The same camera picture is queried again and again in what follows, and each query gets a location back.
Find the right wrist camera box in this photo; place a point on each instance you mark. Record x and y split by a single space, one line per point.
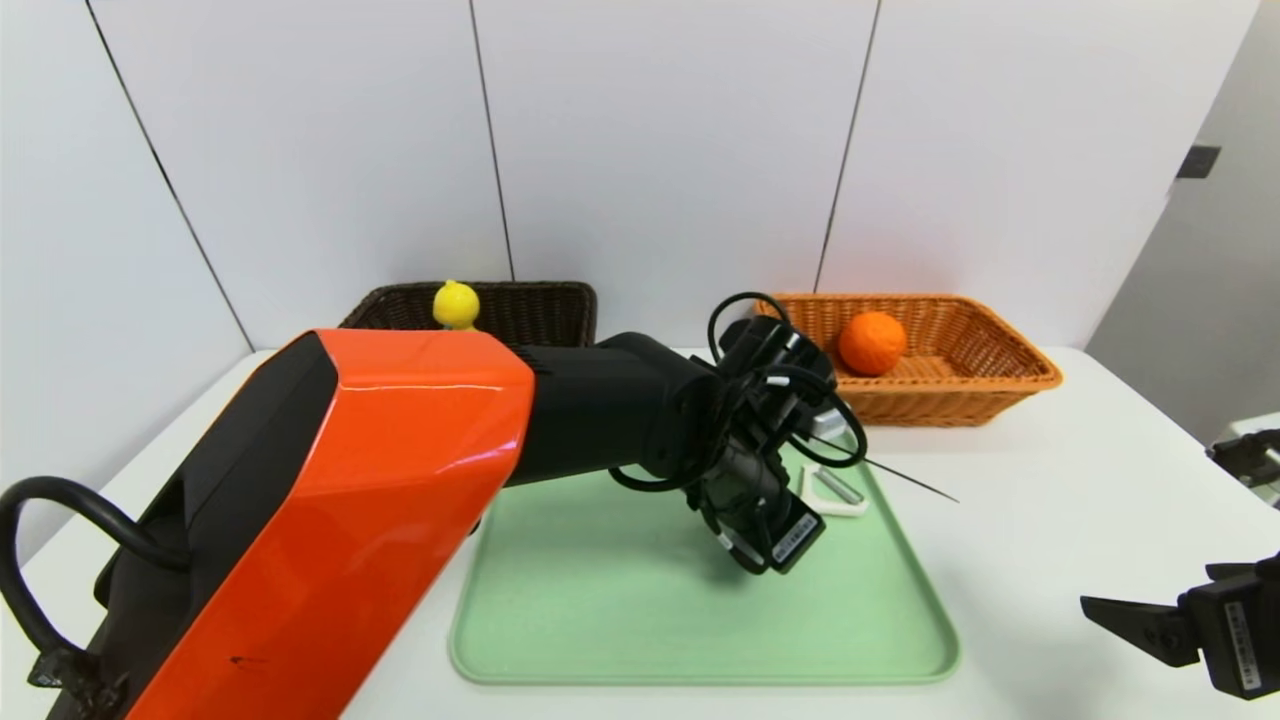
1250 455

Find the light green plastic tray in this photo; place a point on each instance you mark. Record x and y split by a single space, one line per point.
620 620

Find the small black wall fixture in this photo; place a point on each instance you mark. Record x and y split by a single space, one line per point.
1198 163

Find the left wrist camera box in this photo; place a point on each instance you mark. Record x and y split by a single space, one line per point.
822 428

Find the yellow duck toy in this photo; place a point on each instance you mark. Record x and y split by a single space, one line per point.
456 303

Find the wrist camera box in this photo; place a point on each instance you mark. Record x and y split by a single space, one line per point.
822 428
1250 455

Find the orange fruit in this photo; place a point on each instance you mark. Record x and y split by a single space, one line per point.
872 343

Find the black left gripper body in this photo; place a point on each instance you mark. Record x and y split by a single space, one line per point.
789 541

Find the dark brown wicker basket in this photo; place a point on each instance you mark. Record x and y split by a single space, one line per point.
540 310

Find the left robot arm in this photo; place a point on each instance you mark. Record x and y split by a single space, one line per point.
350 520

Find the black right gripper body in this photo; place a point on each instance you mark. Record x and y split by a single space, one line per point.
1226 622

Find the thin black zip tie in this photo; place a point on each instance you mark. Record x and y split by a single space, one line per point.
910 482

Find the orange wicker basket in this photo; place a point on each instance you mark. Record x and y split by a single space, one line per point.
960 390

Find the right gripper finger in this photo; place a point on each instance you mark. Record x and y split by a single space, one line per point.
1145 620

